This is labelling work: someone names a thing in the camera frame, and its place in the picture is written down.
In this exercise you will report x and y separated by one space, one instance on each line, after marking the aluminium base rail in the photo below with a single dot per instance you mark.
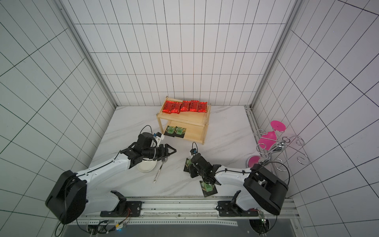
210 210

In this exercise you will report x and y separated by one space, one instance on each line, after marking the red tea bag four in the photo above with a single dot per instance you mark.
194 106

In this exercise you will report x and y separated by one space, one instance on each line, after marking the metal spoon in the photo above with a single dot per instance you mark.
159 171

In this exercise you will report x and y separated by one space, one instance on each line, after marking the green tea bag three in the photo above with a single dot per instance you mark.
187 166

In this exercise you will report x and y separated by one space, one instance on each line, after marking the white bowl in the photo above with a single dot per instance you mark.
146 166

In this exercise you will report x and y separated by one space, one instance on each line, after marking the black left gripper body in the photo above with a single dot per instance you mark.
150 152

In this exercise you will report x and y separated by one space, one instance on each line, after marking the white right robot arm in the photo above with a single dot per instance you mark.
258 188

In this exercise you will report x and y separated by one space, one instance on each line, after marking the red tea bag three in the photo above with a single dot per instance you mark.
185 106

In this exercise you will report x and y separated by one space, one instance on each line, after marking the green tea bag two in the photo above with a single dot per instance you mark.
170 131

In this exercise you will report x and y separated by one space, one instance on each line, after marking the red tea bag five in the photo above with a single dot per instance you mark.
202 107

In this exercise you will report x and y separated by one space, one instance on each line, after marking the chrome wire cup rack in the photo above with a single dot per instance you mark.
303 158

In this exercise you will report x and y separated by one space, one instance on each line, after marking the red tea bag one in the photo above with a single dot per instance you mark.
167 107

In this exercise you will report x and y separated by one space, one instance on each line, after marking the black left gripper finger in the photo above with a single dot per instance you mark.
165 149
163 155

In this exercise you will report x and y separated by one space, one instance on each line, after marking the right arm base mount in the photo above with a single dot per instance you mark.
231 209

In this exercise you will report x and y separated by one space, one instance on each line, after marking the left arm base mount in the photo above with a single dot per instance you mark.
123 207

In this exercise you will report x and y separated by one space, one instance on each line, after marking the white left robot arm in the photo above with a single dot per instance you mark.
74 192

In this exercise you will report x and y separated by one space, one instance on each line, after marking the red tea bag two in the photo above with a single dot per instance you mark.
176 107

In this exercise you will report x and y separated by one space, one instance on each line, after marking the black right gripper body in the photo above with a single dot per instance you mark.
192 167

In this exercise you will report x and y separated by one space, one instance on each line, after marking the green tea bag one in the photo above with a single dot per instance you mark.
180 132

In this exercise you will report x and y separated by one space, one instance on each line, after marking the green tea bag four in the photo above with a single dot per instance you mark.
207 189

